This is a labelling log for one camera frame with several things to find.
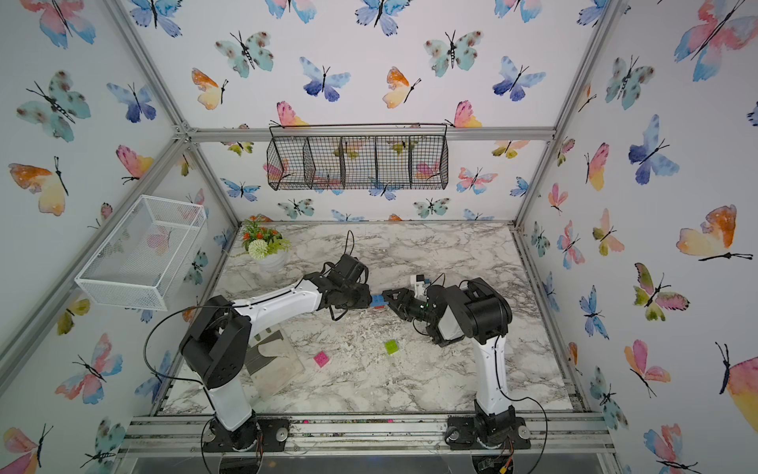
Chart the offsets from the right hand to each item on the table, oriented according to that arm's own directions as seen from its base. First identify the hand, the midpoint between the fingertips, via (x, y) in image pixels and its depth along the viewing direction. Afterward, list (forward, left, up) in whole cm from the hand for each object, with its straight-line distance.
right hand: (386, 296), depth 93 cm
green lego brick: (-14, -3, -4) cm, 15 cm away
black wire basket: (+38, +11, +25) cm, 46 cm away
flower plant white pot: (+10, +38, +11) cm, 41 cm away
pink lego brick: (-19, +18, -4) cm, 26 cm away
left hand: (-2, +4, +2) cm, 5 cm away
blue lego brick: (0, +3, -3) cm, 4 cm away
